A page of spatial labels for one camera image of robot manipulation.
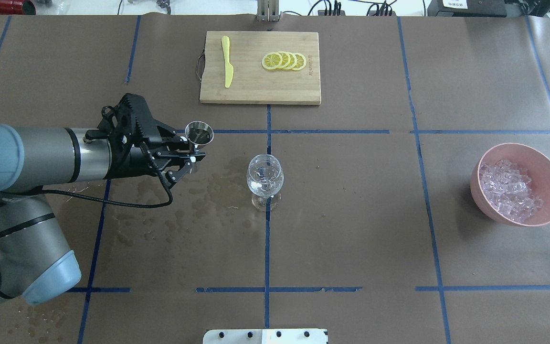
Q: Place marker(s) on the steel jigger cup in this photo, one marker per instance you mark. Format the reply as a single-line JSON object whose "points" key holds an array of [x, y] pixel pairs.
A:
{"points": [[198, 134]]}

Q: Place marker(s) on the aluminium frame post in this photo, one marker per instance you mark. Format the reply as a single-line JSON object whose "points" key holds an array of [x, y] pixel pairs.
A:
{"points": [[268, 11]]}

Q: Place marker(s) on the yellow plastic knife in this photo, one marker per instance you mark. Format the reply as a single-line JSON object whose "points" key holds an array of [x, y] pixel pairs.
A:
{"points": [[227, 65]]}

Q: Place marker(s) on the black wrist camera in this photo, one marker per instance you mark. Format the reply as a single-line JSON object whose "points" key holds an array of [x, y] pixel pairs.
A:
{"points": [[131, 116]]}

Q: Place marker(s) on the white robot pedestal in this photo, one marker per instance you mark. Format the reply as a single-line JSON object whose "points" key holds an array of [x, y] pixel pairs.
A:
{"points": [[267, 336]]}

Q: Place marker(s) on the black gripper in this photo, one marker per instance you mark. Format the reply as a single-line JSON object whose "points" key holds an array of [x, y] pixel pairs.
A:
{"points": [[131, 162]]}

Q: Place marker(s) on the red cylinder bottle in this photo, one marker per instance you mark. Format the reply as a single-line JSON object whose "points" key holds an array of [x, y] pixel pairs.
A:
{"points": [[17, 7]]}

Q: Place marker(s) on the black box device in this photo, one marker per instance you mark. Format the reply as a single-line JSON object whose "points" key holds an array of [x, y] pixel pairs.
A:
{"points": [[467, 8]]}

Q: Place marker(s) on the bamboo cutting board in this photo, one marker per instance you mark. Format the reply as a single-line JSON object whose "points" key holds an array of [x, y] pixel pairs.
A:
{"points": [[251, 83]]}

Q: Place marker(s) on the pink bowl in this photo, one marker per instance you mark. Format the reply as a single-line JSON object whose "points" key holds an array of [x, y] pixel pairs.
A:
{"points": [[538, 166]]}

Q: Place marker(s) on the clear wine glass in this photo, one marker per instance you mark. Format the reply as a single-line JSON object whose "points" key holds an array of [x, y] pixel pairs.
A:
{"points": [[265, 179]]}

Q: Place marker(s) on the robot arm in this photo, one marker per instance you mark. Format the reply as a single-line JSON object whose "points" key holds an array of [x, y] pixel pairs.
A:
{"points": [[36, 261]]}

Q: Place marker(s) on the pile of clear ice cubes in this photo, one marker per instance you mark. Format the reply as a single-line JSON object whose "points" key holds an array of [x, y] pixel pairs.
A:
{"points": [[508, 188]]}

